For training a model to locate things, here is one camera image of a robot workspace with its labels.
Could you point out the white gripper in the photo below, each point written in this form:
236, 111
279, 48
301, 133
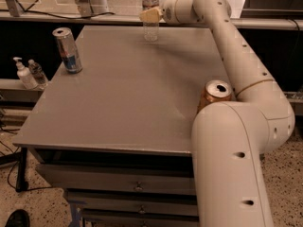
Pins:
169, 13

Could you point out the clear plastic water bottle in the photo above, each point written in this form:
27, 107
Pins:
150, 29

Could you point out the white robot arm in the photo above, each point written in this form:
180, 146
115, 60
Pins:
228, 136

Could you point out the small clear plastic bottle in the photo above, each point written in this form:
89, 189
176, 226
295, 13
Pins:
38, 73

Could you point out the white pump dispenser bottle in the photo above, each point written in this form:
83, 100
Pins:
25, 75

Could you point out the silver blue energy drink can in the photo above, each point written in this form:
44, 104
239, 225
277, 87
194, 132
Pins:
68, 49

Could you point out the gold soda can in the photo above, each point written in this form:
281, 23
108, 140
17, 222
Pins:
214, 91

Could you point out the grey drawer cabinet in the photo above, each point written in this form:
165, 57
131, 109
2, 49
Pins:
131, 106

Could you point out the top grey drawer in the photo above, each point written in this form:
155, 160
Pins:
117, 179

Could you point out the grey drawer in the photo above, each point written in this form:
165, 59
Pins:
117, 179
139, 220
149, 203

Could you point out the middle grey drawer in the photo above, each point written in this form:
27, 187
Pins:
149, 203

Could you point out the bottom grey drawer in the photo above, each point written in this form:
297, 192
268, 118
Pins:
139, 220

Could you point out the black stand leg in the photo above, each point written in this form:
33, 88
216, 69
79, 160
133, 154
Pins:
21, 183

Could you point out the black shoe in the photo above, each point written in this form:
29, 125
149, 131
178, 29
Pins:
18, 218

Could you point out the grey metal window rail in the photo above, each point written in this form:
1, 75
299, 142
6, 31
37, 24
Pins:
246, 23

